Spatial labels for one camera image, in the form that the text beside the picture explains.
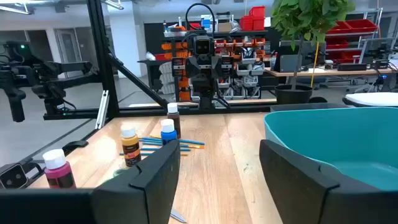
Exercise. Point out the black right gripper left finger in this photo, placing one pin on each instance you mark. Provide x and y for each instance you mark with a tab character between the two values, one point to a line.
149	193

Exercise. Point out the stacked red storage bins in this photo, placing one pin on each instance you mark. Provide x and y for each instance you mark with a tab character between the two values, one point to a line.
258	18

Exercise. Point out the brown paint bottle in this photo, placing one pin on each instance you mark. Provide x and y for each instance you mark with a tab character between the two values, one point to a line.
175	116

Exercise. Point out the black neighbouring robot arms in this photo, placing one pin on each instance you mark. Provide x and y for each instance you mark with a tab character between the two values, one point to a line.
46	87

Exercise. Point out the silver metal bracket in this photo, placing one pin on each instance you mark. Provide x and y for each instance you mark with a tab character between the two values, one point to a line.
102	109

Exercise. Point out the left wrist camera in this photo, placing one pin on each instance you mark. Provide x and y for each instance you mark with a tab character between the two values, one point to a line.
203	46

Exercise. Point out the metal shelf with red bins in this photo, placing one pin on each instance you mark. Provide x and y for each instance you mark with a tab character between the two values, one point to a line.
357	26

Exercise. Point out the wooden desk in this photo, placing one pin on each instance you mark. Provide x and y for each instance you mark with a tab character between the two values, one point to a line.
311	73

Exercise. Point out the teal plastic bin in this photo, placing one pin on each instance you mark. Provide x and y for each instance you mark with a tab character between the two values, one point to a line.
342	137

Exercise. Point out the black table clamp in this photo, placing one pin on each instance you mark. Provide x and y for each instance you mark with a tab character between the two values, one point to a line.
74	145

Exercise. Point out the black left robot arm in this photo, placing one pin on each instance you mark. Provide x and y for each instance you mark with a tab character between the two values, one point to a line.
206	101

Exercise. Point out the table-level camera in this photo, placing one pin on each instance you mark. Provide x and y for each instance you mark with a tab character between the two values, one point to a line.
12	175

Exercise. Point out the green plant in black pot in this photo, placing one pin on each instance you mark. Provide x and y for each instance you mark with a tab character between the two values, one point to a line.
304	18

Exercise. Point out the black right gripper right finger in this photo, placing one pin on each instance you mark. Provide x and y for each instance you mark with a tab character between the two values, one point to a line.
311	199

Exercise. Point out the blue paint bottle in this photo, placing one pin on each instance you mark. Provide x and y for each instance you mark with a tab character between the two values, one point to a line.
168	135

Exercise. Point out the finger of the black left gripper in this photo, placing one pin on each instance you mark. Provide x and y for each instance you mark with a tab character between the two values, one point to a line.
192	67
217	67

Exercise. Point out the black aluminium rig frame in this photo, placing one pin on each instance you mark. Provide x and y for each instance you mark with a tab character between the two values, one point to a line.
102	62

